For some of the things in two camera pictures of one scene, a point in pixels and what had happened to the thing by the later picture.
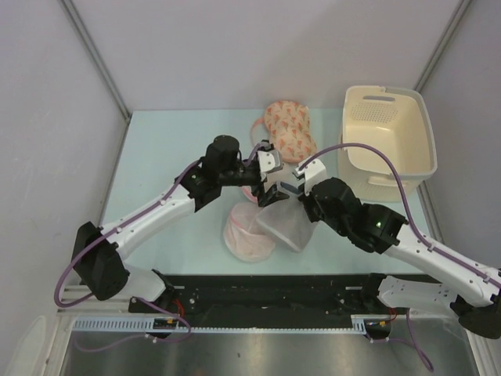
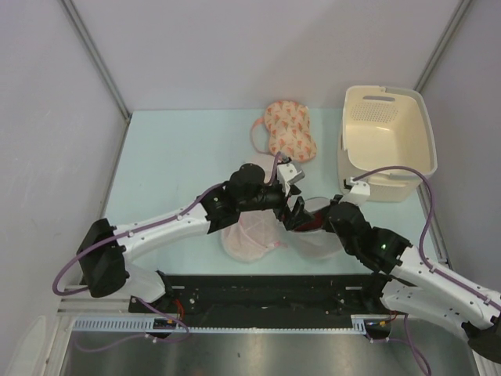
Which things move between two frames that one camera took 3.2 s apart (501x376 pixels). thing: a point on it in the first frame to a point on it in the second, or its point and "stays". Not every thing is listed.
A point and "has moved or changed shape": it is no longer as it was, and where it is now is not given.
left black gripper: (272, 195) to (283, 198)
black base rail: (264, 301) stays
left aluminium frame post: (70, 7) stays
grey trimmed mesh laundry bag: (289, 221) has moved or changed shape
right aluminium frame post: (463, 9) stays
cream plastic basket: (396, 122) stays
